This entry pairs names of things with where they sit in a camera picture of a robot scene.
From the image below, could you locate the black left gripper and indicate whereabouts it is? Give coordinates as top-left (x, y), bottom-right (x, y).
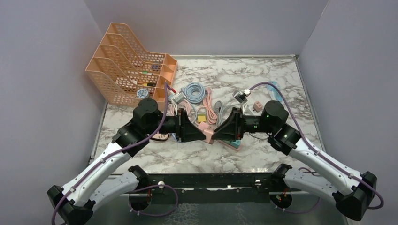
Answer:
top-left (146, 109), bottom-right (207, 143)

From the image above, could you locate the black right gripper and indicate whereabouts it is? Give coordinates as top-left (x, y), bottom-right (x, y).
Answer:
top-left (212, 106), bottom-right (275, 141)

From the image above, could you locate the teal plug adapter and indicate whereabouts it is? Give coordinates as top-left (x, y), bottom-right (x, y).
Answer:
top-left (230, 140), bottom-right (241, 150)

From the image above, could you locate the yellow plug adapter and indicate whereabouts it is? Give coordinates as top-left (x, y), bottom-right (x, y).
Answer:
top-left (197, 113), bottom-right (207, 123)

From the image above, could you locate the pink plug adapter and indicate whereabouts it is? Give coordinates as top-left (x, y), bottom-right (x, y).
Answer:
top-left (203, 129), bottom-right (214, 144)

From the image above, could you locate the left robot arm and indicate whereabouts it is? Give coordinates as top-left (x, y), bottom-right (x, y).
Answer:
top-left (47, 98), bottom-right (206, 225)

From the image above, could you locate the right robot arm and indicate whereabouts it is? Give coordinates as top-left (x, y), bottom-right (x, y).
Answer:
top-left (212, 100), bottom-right (377, 221)

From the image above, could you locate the pink long power strip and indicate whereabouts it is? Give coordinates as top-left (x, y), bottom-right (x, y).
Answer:
top-left (198, 122), bottom-right (241, 151)

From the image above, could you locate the white power strip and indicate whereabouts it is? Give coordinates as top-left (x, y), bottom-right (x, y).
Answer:
top-left (244, 106), bottom-right (254, 115)

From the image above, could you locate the pink round power strip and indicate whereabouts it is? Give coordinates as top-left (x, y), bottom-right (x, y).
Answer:
top-left (151, 134), bottom-right (170, 143)

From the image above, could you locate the pink adapter on white strip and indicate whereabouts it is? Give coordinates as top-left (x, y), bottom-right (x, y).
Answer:
top-left (253, 101), bottom-right (263, 112)

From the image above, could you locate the blue white oval device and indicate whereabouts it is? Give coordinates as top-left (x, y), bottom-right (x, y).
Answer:
top-left (266, 81), bottom-right (283, 103)

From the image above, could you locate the blue round tin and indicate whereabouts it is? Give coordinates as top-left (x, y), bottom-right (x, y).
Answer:
top-left (136, 88), bottom-right (150, 99)

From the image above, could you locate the orange mesh file organizer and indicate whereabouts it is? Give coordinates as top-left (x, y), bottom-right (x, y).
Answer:
top-left (86, 22), bottom-right (178, 109)

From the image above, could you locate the pink coiled cable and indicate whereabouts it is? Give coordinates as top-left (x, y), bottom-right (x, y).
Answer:
top-left (197, 87), bottom-right (218, 126)

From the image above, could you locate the pink round strip cable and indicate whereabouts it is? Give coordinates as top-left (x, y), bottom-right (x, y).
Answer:
top-left (169, 99), bottom-right (198, 120)

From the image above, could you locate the grey coiled cable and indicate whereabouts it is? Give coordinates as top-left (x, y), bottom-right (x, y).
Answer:
top-left (214, 101), bottom-right (234, 125)

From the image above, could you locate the light blue coiled cable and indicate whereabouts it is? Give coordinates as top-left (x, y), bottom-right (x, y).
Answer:
top-left (181, 82), bottom-right (207, 104)

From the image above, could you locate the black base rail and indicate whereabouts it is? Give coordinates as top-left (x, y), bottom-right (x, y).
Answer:
top-left (128, 172), bottom-right (291, 204)

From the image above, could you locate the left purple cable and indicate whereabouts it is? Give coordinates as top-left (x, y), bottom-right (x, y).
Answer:
top-left (51, 82), bottom-right (179, 225)

